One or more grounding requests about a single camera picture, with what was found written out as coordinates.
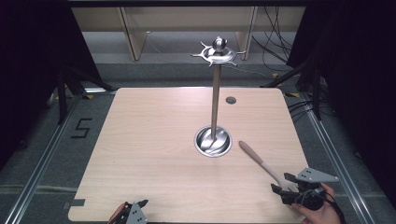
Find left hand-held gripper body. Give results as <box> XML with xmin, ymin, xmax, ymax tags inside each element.
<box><xmin>119</xmin><ymin>202</ymin><xmax>149</xmax><ymax>224</ymax></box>

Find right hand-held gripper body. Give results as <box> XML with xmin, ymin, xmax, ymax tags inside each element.
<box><xmin>281</xmin><ymin>167</ymin><xmax>340</xmax><ymax>211</ymax></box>

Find wooden handled white spatula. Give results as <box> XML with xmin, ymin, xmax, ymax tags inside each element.
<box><xmin>238</xmin><ymin>140</ymin><xmax>299</xmax><ymax>193</ymax></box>

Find steel utensil stand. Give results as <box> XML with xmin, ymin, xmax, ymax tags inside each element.
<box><xmin>191</xmin><ymin>35</ymin><xmax>247</xmax><ymax>158</ymax></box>

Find person's left hand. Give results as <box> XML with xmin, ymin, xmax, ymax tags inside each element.
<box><xmin>107</xmin><ymin>202</ymin><xmax>130</xmax><ymax>224</ymax></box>

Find person's right hand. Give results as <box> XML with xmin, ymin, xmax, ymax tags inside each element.
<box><xmin>290</xmin><ymin>182</ymin><xmax>344</xmax><ymax>224</ymax></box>

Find black metal stand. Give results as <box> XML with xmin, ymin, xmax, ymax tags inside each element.
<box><xmin>46</xmin><ymin>64</ymin><xmax>117</xmax><ymax>126</ymax></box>
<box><xmin>261</xmin><ymin>60</ymin><xmax>328</xmax><ymax>121</ymax></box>

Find black curtain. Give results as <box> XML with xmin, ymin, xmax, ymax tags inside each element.
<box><xmin>0</xmin><ymin>0</ymin><xmax>104</xmax><ymax>171</ymax></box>
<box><xmin>286</xmin><ymin>0</ymin><xmax>396</xmax><ymax>200</ymax></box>

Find beige wooden cabinet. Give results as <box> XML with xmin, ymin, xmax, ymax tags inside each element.
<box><xmin>70</xmin><ymin>6</ymin><xmax>306</xmax><ymax>62</ymax></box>

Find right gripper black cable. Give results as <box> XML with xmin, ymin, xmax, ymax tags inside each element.
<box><xmin>295</xmin><ymin>188</ymin><xmax>347</xmax><ymax>224</ymax></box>

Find aluminium floor rail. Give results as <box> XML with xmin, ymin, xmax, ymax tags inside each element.
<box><xmin>300</xmin><ymin>92</ymin><xmax>389</xmax><ymax>224</ymax></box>
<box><xmin>3</xmin><ymin>90</ymin><xmax>87</xmax><ymax>224</ymax></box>

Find black cables on floor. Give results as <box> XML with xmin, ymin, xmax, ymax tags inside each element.
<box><xmin>251</xmin><ymin>6</ymin><xmax>334</xmax><ymax>123</ymax></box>

